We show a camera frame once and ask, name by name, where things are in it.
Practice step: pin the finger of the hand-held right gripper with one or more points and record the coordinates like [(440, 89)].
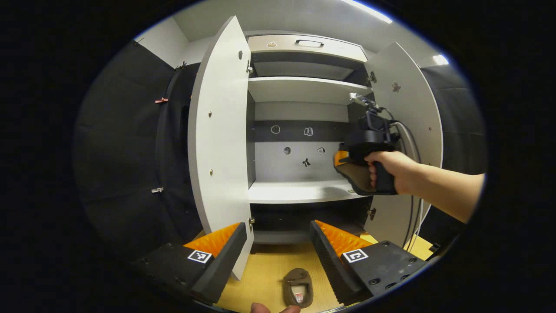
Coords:
[(342, 157)]

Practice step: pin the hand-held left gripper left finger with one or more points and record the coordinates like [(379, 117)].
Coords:
[(219, 265)]

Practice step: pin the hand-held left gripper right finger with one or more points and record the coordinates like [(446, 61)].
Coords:
[(330, 265)]

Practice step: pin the brown suede shoe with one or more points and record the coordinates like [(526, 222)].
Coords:
[(358, 179), (298, 289)]

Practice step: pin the white shoe cabinet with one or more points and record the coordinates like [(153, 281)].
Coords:
[(299, 169)]

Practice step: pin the white cabinet door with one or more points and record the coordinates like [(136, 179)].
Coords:
[(408, 100), (219, 143)]

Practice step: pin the metal door hinge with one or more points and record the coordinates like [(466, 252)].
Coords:
[(371, 213), (372, 78), (249, 68), (251, 222)]

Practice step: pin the white cabinet shelf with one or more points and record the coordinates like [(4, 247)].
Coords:
[(299, 192), (304, 89)]

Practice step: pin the beige cabinet drawer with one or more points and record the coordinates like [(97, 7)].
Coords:
[(282, 43)]

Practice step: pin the black backdrop cloth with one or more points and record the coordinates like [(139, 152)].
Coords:
[(126, 143), (460, 121)]

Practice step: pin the ceiling light strip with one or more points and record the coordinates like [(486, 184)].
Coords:
[(440, 59)]

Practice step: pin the black binder clip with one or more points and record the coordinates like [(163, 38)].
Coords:
[(181, 65)]

